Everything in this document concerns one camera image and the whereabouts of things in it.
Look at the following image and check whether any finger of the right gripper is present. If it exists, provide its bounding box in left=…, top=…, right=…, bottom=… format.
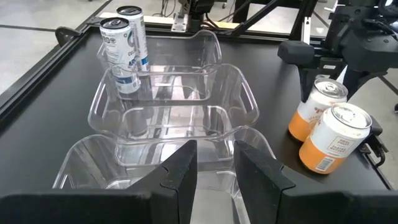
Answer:
left=277, top=40, right=343, bottom=103
left=343, top=43, right=398, bottom=97

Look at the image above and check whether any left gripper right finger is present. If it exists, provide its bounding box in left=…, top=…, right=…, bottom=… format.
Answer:
left=233, top=140, right=398, bottom=224

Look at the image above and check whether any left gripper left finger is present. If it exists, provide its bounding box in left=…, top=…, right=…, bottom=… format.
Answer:
left=0, top=139, right=198, bottom=224

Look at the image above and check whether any orange and white soda can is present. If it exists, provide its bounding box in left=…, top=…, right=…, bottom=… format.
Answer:
left=298, top=102, right=373, bottom=175
left=288, top=77, right=349, bottom=143

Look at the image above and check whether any grey bottle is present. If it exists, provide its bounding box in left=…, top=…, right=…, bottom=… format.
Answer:
left=99, top=17, right=141, bottom=95

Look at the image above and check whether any clear plastic bin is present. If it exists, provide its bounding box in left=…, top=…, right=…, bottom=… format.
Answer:
left=88, top=63, right=261, bottom=144
left=96, top=29, right=222, bottom=102
left=52, top=126, right=277, bottom=224

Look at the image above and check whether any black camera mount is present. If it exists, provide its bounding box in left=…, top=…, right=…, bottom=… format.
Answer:
left=360, top=116, right=390, bottom=169

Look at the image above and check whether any silver base bracket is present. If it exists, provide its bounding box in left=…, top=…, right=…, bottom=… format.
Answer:
left=171, top=12, right=193, bottom=32

